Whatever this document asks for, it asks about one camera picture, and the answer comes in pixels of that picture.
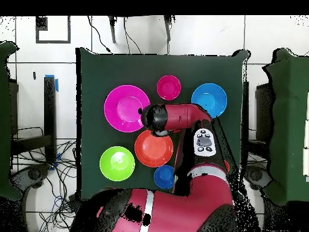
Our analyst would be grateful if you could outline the black pedestal foot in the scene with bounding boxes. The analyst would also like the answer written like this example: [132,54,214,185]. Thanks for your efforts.
[10,164,50,192]
[243,165,273,192]

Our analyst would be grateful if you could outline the lime green bowl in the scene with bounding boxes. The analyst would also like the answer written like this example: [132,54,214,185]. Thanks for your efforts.
[99,146,136,182]

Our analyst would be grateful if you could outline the dark green table cloth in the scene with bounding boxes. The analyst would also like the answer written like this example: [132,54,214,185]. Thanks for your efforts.
[75,47,249,202]

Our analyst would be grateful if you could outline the small dark blue bowl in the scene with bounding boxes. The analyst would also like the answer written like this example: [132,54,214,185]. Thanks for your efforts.
[153,164,176,190]

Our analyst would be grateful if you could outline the light blue bowl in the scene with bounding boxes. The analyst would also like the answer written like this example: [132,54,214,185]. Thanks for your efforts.
[191,83,228,119]

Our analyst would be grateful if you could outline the orange bowl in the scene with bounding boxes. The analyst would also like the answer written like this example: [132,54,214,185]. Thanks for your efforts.
[134,129,174,168]

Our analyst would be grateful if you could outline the blue tape strip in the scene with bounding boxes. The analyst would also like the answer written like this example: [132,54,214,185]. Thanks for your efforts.
[44,74,59,92]

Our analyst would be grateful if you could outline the small crimson pink bowl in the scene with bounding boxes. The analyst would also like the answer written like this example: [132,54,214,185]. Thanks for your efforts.
[156,75,182,101]

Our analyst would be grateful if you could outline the black metal stand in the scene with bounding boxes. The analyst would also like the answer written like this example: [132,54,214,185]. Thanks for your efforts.
[241,80,275,167]
[10,76,57,164]

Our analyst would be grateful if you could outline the large magenta bowl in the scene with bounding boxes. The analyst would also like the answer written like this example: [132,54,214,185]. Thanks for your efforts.
[103,85,151,133]

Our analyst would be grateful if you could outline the black tripod leg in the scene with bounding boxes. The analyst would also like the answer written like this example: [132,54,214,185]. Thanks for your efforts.
[107,16,118,44]
[163,16,173,42]

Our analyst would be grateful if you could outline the green cloth covered side table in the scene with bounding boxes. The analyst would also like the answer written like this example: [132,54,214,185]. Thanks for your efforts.
[263,48,309,205]
[0,41,22,201]

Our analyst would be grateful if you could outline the black square floor frame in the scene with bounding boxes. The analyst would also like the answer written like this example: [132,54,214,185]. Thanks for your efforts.
[35,16,71,44]

